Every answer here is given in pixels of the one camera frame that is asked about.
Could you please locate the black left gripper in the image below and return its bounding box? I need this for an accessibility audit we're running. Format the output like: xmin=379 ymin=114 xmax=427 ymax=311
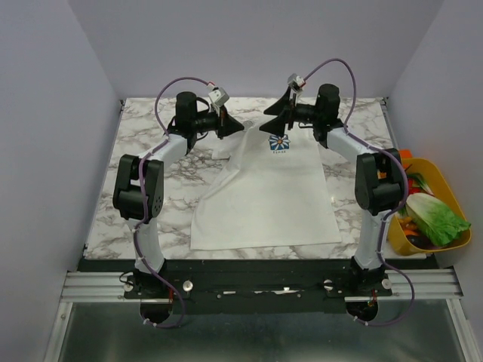
xmin=191 ymin=103 xmax=244 ymax=140

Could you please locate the white t-shirt with flower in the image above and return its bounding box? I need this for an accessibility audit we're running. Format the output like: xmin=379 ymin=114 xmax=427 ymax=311
xmin=190 ymin=121 xmax=341 ymax=250

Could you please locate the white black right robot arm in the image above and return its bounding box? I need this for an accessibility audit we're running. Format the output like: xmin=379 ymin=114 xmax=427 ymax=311
xmin=260 ymin=84 xmax=407 ymax=296

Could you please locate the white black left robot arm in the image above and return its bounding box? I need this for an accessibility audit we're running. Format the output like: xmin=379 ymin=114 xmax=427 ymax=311
xmin=112 ymin=87 xmax=244 ymax=298

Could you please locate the orange cardboard box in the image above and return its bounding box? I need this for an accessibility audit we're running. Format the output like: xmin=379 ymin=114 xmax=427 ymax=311
xmin=398 ymin=149 xmax=412 ymax=159

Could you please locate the red tomato toy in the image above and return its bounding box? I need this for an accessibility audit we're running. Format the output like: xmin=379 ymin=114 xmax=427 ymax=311
xmin=408 ymin=179 xmax=416 ymax=195

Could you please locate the green onion toy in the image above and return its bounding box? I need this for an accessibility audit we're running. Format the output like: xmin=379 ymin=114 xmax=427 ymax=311
xmin=405 ymin=164 xmax=433 ymax=195

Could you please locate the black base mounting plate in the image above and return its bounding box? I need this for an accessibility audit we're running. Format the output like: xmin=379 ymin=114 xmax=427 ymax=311
xmin=77 ymin=256 xmax=401 ymax=316

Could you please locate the yellow plastic bin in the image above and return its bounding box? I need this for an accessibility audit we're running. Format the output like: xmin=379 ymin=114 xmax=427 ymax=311
xmin=388 ymin=157 xmax=471 ymax=256

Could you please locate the white cabbage toy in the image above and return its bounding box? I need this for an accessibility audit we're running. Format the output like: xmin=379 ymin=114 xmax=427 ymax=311
xmin=406 ymin=193 xmax=439 ymax=222

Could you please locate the green lettuce toy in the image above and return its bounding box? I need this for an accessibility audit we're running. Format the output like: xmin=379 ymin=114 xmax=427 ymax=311
xmin=425 ymin=201 xmax=471 ymax=247

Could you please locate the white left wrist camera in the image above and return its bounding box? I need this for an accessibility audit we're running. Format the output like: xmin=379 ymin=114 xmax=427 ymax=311
xmin=207 ymin=83 xmax=229 ymax=114

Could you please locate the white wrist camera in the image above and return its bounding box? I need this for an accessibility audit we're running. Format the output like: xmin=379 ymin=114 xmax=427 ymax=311
xmin=207 ymin=83 xmax=229 ymax=114
xmin=288 ymin=73 xmax=306 ymax=102

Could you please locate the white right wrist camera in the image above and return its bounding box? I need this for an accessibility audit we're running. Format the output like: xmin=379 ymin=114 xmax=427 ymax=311
xmin=288 ymin=73 xmax=306 ymax=102

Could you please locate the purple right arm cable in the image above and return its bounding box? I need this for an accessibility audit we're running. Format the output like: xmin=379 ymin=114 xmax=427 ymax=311
xmin=301 ymin=58 xmax=416 ymax=327

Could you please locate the aluminium frame rail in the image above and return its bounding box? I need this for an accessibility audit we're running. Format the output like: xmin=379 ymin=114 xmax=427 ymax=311
xmin=41 ymin=270 xmax=137 ymax=362

